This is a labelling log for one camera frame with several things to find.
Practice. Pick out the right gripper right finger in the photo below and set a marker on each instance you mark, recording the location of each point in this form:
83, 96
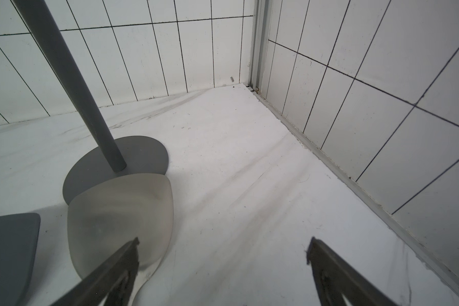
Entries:
337, 282

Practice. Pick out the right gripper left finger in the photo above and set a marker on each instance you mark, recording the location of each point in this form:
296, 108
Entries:
111, 283

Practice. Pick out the dark grey spatula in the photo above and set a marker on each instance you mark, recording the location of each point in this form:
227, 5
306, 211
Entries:
18, 244

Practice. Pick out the dark grey utensil rack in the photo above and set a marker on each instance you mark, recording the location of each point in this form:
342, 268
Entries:
112, 157

